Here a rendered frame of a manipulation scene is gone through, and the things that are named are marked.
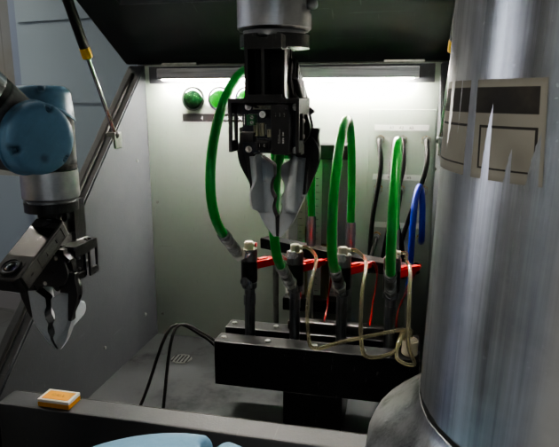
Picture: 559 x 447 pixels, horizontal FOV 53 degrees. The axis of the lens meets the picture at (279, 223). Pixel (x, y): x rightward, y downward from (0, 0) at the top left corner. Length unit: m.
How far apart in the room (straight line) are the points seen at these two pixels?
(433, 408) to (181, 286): 1.20
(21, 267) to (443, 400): 0.66
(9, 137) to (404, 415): 0.50
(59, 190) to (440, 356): 0.69
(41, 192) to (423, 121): 0.73
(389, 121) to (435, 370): 1.03
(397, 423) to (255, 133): 0.42
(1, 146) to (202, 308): 0.82
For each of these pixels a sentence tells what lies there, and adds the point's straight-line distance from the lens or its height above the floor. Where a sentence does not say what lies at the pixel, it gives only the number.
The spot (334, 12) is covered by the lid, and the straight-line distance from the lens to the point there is 1.09.
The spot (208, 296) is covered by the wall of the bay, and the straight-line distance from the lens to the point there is 1.33.
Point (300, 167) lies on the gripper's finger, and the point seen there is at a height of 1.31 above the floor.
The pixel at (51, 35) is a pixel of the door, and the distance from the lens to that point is 3.59.
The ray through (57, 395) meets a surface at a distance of 0.92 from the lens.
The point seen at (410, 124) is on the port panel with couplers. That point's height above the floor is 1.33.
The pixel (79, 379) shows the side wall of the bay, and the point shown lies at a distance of 1.13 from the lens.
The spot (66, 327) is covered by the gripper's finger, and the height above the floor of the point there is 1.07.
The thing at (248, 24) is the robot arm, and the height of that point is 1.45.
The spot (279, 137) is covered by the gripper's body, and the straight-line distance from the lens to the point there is 0.55.
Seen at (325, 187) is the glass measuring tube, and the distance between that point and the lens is 1.17.
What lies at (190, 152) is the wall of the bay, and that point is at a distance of 1.27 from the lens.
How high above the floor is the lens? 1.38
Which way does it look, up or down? 13 degrees down
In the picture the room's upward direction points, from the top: straight up
